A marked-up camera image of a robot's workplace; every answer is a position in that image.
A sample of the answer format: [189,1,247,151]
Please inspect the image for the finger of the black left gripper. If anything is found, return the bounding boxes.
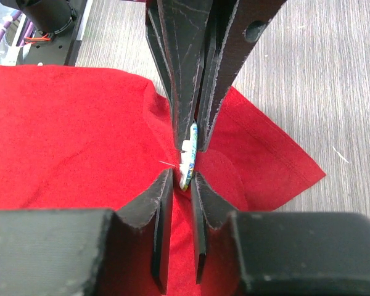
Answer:
[197,0,286,152]
[145,1,213,149]

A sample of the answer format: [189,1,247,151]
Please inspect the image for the round colourful brooch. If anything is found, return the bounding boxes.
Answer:
[158,120,200,192]

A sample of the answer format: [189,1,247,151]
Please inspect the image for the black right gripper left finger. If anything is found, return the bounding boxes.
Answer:
[0,169,173,295]

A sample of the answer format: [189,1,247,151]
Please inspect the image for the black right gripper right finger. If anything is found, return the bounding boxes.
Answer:
[191,173,370,295]

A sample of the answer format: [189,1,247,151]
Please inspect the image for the red t-shirt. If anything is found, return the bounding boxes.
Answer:
[0,64,327,296]

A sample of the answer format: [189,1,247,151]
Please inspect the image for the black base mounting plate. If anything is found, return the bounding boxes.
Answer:
[15,1,92,66]

